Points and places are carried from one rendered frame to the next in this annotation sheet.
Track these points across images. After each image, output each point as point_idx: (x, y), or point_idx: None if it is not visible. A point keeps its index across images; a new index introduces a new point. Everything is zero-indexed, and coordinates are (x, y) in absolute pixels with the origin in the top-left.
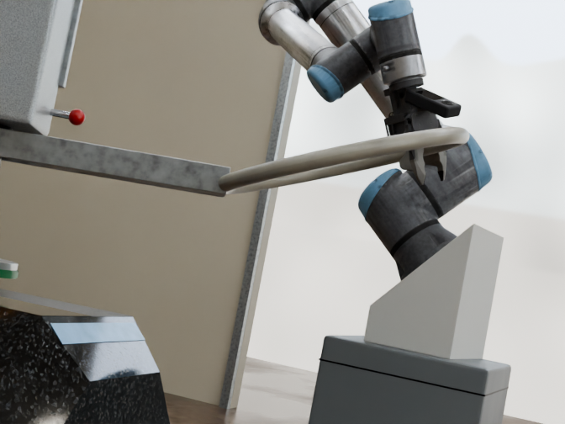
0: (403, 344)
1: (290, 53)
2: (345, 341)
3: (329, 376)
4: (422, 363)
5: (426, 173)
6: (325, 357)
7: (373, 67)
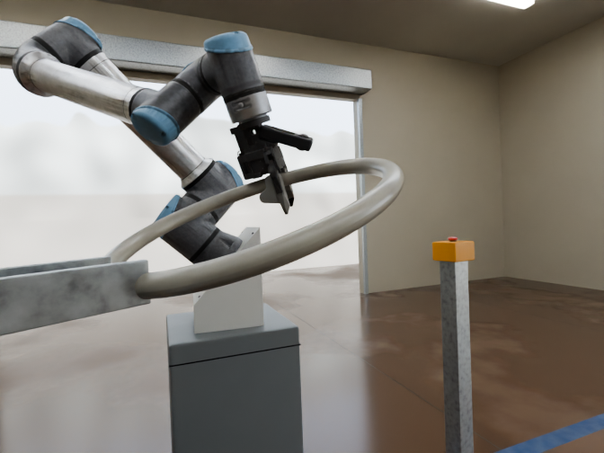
0: (226, 326)
1: (79, 100)
2: (189, 343)
3: (182, 376)
4: (253, 338)
5: (205, 195)
6: (174, 363)
7: (203, 108)
